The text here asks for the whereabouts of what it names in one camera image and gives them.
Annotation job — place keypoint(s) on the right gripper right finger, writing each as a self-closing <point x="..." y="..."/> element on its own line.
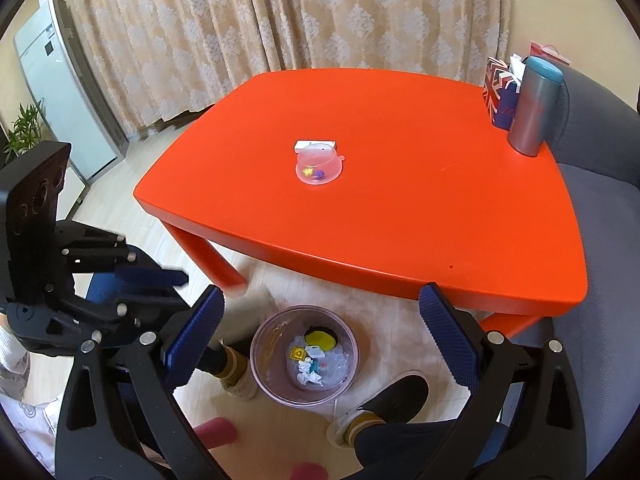
<point x="457" y="335"/>

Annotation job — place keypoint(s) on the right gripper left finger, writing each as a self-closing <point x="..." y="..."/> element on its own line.
<point x="186" y="337"/>

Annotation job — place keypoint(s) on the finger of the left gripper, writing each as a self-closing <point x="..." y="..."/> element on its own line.
<point x="152" y="277"/>

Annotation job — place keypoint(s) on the yellow toy block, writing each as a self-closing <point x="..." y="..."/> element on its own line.
<point x="298" y="354"/>

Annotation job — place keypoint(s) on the pink translucent trash bin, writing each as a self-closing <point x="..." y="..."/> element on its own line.
<point x="329" y="370"/>

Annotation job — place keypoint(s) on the person's left foot sock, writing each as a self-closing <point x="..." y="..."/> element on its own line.
<point x="230" y="364"/>

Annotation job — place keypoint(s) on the person's foot sock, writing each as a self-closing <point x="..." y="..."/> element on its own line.
<point x="398" y="403"/>
<point x="230" y="364"/>

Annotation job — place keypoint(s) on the person's right foot sock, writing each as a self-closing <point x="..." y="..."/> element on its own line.
<point x="398" y="403"/>

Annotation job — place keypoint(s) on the white standing air conditioner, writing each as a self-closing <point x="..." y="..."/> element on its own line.
<point x="60" y="80"/>

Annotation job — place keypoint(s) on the green potted plant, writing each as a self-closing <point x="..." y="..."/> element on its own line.
<point x="26" y="131"/>

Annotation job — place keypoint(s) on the clear plastic bowl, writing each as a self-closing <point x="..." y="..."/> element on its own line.
<point x="316" y="167"/>

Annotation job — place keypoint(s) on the small white box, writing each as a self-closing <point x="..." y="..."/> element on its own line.
<point x="307" y="145"/>

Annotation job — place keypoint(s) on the beige patterned curtain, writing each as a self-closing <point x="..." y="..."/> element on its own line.
<point x="157" y="59"/>

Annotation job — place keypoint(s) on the grey sofa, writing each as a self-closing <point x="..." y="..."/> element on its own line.
<point x="594" y="137"/>

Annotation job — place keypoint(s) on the union jack tissue box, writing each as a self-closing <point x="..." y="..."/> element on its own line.
<point x="501" y="90"/>

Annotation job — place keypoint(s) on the grey blue thermos bottle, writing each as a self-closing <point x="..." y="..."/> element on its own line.
<point x="540" y="87"/>

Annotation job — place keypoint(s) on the pink box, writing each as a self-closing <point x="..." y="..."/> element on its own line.
<point x="548" y="52"/>

